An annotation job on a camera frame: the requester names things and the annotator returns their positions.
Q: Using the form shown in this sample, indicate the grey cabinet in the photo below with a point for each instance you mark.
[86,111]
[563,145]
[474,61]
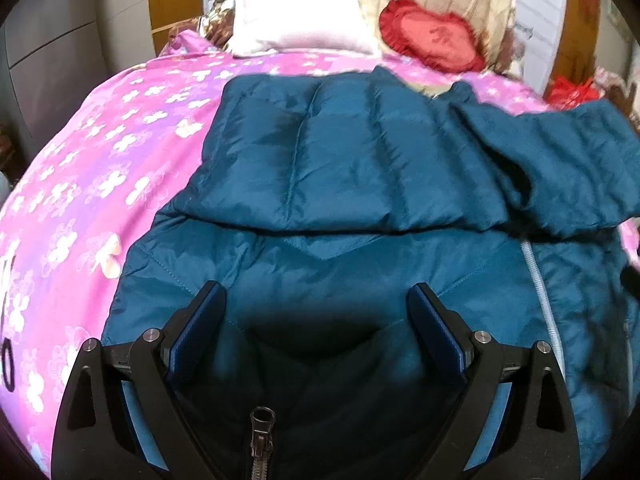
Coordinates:
[55,50]

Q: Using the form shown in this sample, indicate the pink floral bed sheet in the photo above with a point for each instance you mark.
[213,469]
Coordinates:
[100,170]

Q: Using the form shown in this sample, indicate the teal puffer jacket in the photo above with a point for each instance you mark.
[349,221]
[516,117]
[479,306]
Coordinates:
[380,200]

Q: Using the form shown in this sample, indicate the red heart-shaped cushion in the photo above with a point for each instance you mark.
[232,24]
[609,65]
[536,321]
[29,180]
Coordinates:
[430,35]

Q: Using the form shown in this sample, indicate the wooden headboard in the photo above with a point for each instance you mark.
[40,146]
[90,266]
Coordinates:
[172,0]

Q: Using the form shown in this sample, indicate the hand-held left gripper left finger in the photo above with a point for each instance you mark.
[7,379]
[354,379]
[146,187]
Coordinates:
[197,332]

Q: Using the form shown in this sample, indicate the white pillow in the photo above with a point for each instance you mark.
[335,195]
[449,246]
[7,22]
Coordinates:
[300,17]

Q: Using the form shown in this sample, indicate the red plastic bag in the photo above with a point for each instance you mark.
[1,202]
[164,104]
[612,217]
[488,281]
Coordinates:
[572,90]

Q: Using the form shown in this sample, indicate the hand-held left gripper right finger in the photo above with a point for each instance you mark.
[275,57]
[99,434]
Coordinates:
[440,332]

